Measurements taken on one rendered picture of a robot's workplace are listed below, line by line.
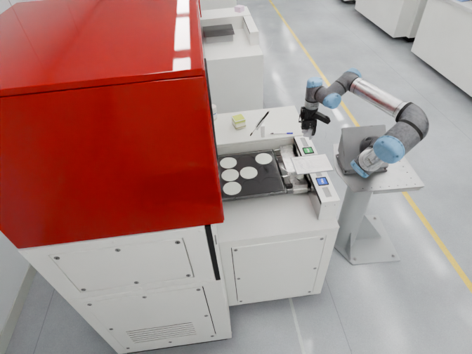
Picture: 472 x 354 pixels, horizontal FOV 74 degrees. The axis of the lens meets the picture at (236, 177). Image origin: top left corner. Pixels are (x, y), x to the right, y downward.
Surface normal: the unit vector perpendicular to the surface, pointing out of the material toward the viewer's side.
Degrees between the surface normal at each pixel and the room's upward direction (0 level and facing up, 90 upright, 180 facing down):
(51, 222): 90
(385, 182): 0
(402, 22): 90
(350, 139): 46
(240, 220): 0
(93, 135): 90
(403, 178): 0
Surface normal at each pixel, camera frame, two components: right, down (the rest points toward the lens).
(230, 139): -0.06, -0.72
